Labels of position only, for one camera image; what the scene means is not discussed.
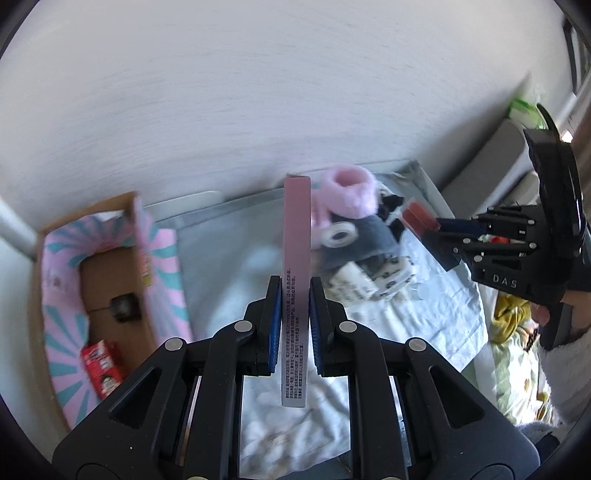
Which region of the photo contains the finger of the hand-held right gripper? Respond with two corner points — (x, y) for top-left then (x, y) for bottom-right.
(422, 229), (542, 274)
(436, 205), (542, 241)

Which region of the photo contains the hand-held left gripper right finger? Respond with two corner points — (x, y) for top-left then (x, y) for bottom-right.
(309, 276), (541, 469)

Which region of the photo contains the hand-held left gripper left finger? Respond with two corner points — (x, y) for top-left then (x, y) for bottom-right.
(52, 275), (283, 472)

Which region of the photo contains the red-brown box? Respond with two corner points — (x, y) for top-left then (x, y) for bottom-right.
(400, 200), (442, 237)

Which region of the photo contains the slim pink box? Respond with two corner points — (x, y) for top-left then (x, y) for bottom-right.
(281, 172), (311, 409)

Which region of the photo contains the pink-lined cardboard box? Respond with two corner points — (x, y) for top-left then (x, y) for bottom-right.
(28, 191), (194, 433)

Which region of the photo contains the white desktop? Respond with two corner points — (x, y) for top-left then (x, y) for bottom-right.
(142, 159), (456, 232)

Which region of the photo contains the person's right hand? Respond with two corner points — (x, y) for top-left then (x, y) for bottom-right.
(530, 290), (591, 329)

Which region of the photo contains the panda print cloth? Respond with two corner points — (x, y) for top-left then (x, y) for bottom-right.
(365, 255), (417, 302)

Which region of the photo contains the white printed packet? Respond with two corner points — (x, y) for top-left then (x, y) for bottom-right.
(332, 261), (380, 304)

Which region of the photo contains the grey chair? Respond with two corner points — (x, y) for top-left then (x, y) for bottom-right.
(440, 117), (544, 219)

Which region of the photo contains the black and white sock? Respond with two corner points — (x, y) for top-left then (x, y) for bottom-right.
(378, 191), (408, 228)

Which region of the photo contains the grey fleece cloth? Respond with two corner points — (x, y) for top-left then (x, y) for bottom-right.
(318, 214), (400, 274)

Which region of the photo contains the green tissue pack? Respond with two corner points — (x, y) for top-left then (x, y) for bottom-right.
(507, 97), (548, 130)

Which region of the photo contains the clear bin with white bedding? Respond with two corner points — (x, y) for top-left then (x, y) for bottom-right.
(174, 161), (489, 477)

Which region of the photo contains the white tape roll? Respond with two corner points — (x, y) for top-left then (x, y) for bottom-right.
(321, 221), (359, 248)

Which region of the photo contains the yellow-green printed blanket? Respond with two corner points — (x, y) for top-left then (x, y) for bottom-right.
(488, 292), (553, 424)

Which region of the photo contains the pink fluffy slipper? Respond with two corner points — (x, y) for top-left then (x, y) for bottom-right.
(311, 165), (382, 232)

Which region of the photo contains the small dark object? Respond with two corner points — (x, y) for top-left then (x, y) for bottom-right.
(109, 292), (141, 323)

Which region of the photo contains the red printed box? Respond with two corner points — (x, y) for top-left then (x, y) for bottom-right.
(81, 340), (125, 401)

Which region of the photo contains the blue fleece clothing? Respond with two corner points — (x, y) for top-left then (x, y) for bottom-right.
(516, 420), (562, 459)

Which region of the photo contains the dark window frame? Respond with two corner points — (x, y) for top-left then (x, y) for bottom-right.
(564, 20), (591, 100)

